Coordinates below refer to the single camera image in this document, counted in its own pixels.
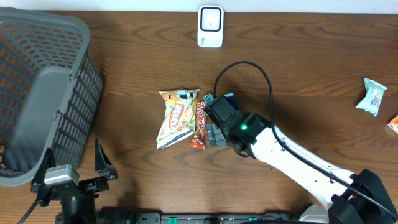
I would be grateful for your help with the blue Listerine mouthwash bottle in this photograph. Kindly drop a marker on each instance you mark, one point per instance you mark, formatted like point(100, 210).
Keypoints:
point(209, 99)

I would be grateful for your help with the mint green wet wipes pack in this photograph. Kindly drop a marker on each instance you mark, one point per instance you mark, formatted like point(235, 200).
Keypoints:
point(372, 100)

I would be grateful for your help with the orange Kleenex tissue pack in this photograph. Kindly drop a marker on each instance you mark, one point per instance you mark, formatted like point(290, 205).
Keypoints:
point(393, 124)

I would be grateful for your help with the grey plastic shopping basket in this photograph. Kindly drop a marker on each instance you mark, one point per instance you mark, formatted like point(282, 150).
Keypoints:
point(50, 91)

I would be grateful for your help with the white barcode scanner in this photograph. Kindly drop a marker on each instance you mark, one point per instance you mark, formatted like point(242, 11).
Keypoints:
point(210, 26)

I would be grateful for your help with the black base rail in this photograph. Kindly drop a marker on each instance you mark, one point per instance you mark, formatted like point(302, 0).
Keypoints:
point(155, 218)

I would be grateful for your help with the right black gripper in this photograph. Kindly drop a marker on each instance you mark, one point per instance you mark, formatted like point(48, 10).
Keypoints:
point(217, 139)

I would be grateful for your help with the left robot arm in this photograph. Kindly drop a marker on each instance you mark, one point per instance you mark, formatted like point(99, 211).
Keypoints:
point(80, 214)

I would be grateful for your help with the red Top chocolate bar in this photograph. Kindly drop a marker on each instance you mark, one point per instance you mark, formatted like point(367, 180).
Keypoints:
point(199, 136)

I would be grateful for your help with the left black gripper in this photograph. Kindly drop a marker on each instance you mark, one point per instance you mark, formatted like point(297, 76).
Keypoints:
point(106, 170)

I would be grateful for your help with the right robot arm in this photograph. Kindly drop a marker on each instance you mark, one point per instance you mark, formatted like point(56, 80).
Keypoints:
point(346, 197)

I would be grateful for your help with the beige snack bag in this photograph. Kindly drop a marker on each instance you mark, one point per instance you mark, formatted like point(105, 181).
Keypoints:
point(179, 120)

